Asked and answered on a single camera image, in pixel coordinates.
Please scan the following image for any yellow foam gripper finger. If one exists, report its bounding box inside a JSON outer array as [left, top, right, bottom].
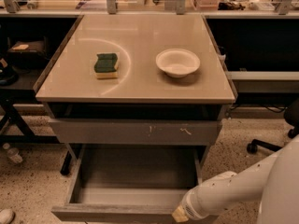
[[172, 205, 189, 223]]

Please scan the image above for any green yellow sponge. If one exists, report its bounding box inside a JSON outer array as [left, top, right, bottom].
[[93, 53, 119, 79]]

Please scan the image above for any grey top drawer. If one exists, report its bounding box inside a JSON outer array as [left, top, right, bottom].
[[49, 119, 221, 146]]

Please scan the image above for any white shoe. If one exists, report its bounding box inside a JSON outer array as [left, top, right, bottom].
[[0, 209, 15, 224]]

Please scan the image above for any clear plastic bottle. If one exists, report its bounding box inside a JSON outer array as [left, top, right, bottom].
[[3, 143, 23, 164]]

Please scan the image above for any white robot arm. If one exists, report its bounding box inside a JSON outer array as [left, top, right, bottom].
[[172, 137, 299, 224]]

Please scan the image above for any dark bag under bench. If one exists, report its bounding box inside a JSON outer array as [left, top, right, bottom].
[[7, 39, 48, 69]]

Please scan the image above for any white bowl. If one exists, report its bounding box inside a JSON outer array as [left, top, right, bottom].
[[156, 49, 200, 78]]

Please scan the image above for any black table frame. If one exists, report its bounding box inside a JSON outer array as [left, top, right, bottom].
[[0, 93, 76, 176]]

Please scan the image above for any black office chair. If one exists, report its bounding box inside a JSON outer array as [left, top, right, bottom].
[[246, 99, 299, 155]]

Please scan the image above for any grey drawer cabinet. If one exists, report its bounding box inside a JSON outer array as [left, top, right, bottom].
[[32, 13, 238, 170]]

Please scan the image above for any grey drawer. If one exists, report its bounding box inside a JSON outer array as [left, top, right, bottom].
[[52, 145, 201, 224], [49, 119, 221, 146]]

